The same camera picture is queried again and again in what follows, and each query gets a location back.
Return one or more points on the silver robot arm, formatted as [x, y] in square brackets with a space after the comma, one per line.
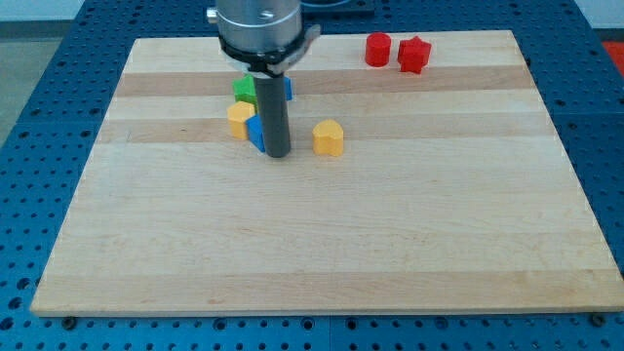
[264, 38]

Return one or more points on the blue block behind rod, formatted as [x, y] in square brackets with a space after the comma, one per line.
[288, 88]

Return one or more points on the yellow heart block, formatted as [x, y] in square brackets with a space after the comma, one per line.
[328, 138]

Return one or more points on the red star block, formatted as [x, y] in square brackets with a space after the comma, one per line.
[413, 55]

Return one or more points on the green block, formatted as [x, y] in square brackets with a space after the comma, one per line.
[243, 89]

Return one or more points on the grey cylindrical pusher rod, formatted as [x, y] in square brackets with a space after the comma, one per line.
[273, 113]

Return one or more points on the yellow hexagon block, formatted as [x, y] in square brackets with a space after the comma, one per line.
[237, 116]

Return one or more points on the red cylinder block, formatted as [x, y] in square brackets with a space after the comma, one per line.
[378, 47]

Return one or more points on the wooden board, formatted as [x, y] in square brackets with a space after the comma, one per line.
[454, 194]

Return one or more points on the blue block front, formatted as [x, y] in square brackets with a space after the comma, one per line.
[255, 135]

